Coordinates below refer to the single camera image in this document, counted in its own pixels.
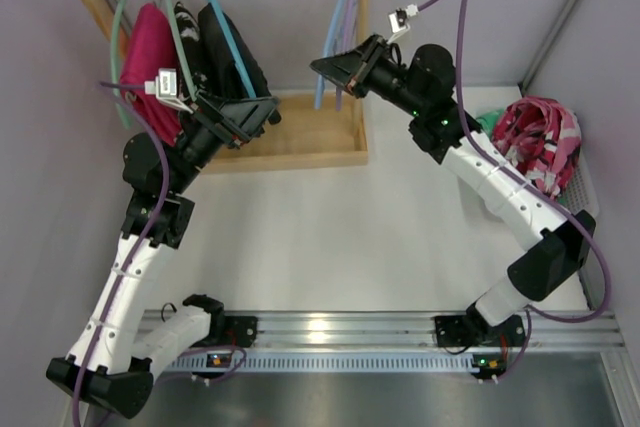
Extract wooden clothes rack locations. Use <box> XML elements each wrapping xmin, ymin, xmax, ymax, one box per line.
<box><xmin>81</xmin><ymin>0</ymin><xmax>369</xmax><ymax>174</ymax></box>

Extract pink floral trousers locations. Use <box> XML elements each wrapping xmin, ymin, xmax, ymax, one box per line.
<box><xmin>491</xmin><ymin>96</ymin><xmax>582</xmax><ymax>199</ymax></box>

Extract aluminium mounting rail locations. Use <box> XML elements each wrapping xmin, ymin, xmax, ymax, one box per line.
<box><xmin>134</xmin><ymin>309</ymin><xmax>626</xmax><ymax>352</ymax></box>

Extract pale green hanger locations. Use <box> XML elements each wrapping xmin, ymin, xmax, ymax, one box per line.
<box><xmin>163</xmin><ymin>0</ymin><xmax>202</xmax><ymax>103</ymax></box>

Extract black white patterned garment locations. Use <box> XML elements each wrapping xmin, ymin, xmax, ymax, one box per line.
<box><xmin>174</xmin><ymin>2</ymin><xmax>209</xmax><ymax>91</ymax></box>

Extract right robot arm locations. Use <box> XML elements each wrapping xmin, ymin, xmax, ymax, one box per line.
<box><xmin>310</xmin><ymin>34</ymin><xmax>595</xmax><ymax>348</ymax></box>

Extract white slotted cable duct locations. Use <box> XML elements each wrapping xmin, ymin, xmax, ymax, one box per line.
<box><xmin>166</xmin><ymin>351</ymin><xmax>502</xmax><ymax>374</ymax></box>

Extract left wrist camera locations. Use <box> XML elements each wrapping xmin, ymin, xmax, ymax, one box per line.
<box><xmin>144</xmin><ymin>68</ymin><xmax>193</xmax><ymax>114</ymax></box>

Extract lilac hanger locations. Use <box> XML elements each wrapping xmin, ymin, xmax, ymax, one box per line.
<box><xmin>334</xmin><ymin>0</ymin><xmax>362</xmax><ymax>112</ymax></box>

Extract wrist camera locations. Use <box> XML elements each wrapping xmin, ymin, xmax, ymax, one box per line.
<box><xmin>387</xmin><ymin>4</ymin><xmax>419</xmax><ymax>44</ymax></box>
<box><xmin>144</xmin><ymin>68</ymin><xmax>193</xmax><ymax>114</ymax></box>

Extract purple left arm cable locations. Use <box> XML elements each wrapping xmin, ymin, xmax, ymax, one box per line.
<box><xmin>69</xmin><ymin>79</ymin><xmax>249</xmax><ymax>427</ymax></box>

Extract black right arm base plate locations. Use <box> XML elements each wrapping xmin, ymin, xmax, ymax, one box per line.
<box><xmin>434</xmin><ymin>314</ymin><xmax>526</xmax><ymax>351</ymax></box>

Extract white plastic basket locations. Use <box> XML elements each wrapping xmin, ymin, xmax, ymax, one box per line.
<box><xmin>559</xmin><ymin>155</ymin><xmax>600</xmax><ymax>218</ymax></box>

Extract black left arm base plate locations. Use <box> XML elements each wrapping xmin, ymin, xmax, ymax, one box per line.
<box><xmin>209</xmin><ymin>315</ymin><xmax>258</xmax><ymax>348</ymax></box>

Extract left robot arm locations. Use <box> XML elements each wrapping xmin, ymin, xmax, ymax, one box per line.
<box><xmin>46</xmin><ymin>94</ymin><xmax>280</xmax><ymax>423</ymax></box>

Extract black trousers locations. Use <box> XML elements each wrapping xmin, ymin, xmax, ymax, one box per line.
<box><xmin>198</xmin><ymin>5</ymin><xmax>271</xmax><ymax>99</ymax></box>

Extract green white towel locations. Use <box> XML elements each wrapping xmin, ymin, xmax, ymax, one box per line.
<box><xmin>476</xmin><ymin>109</ymin><xmax>505</xmax><ymax>137</ymax></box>

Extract magenta garment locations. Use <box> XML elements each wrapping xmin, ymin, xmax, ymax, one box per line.
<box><xmin>118</xmin><ymin>3</ymin><xmax>182</xmax><ymax>146</ymax></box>

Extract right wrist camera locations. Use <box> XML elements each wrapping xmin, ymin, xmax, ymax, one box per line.
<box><xmin>387</xmin><ymin>4</ymin><xmax>419</xmax><ymax>44</ymax></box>

